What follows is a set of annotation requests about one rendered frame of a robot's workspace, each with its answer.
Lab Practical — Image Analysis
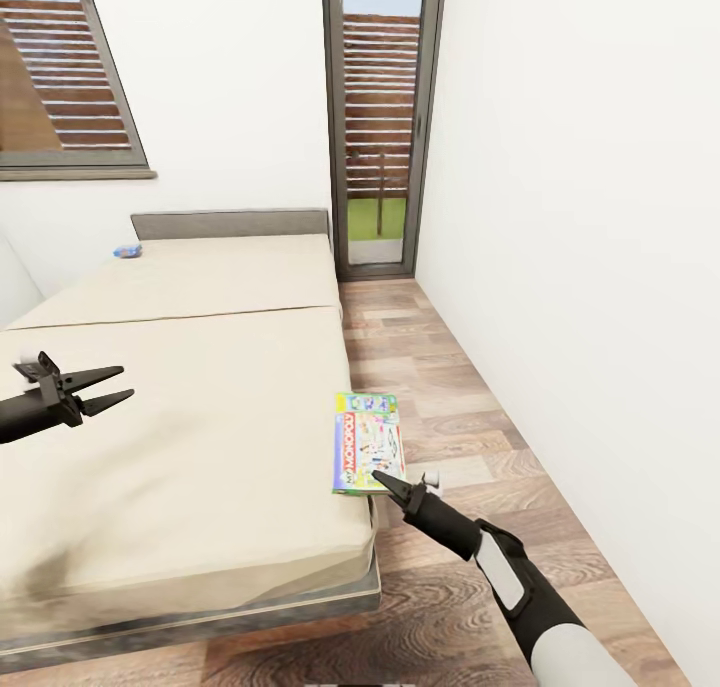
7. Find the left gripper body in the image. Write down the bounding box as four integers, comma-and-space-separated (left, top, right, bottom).
0, 374, 83, 444

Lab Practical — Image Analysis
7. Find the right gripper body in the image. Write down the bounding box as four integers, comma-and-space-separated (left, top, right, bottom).
403, 482, 458, 546

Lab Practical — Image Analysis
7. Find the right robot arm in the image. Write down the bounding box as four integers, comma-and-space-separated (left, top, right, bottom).
372, 470, 639, 687

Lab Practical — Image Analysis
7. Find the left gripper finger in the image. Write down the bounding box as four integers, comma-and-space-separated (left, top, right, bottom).
55, 366, 125, 407
71, 389, 134, 418

